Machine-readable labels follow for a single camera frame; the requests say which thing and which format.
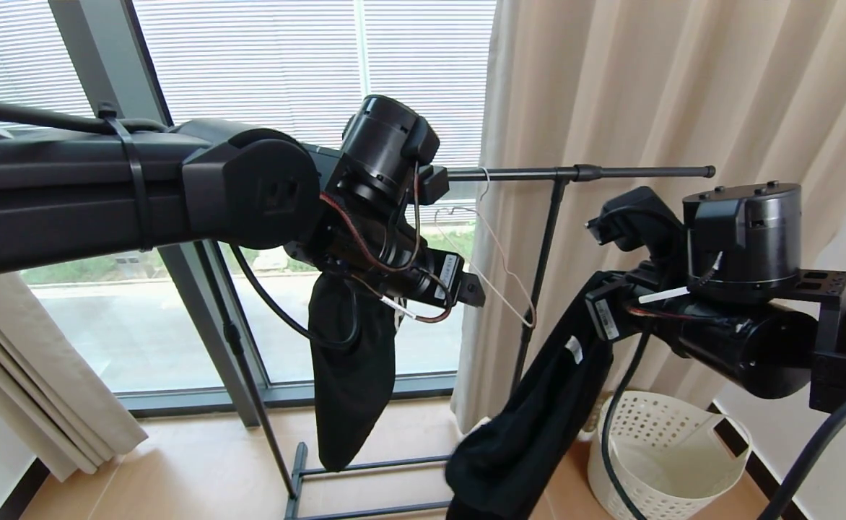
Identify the pink clothes hanger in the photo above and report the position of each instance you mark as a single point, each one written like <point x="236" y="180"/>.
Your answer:
<point x="499" y="249"/>

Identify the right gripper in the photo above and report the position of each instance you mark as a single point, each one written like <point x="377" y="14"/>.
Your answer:
<point x="740" y="347"/>

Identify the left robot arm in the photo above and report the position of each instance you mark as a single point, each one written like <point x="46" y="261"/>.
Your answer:
<point x="69" y="195"/>

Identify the white laundry basket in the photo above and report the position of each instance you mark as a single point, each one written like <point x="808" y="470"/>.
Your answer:
<point x="668" y="491"/>

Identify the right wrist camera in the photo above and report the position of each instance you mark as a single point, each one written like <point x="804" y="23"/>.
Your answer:
<point x="632" y="217"/>

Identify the window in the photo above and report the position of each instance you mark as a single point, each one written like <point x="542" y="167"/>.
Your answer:
<point x="250" y="58"/>

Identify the black garment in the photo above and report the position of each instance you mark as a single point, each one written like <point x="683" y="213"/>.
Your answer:
<point x="538" y="419"/>
<point x="351" y="390"/>

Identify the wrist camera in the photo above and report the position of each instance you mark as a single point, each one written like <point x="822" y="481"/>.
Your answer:
<point x="434" y="184"/>
<point x="632" y="217"/>

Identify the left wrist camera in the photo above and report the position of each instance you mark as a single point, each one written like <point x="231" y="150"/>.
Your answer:
<point x="434" y="184"/>

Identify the black clothes rack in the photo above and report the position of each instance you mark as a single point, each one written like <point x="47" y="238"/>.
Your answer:
<point x="611" y="172"/>

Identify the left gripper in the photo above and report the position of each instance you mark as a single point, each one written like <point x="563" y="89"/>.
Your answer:
<point x="430" y="274"/>

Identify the beige curtain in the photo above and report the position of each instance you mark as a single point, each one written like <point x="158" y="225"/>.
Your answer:
<point x="33" y="375"/>
<point x="647" y="87"/>

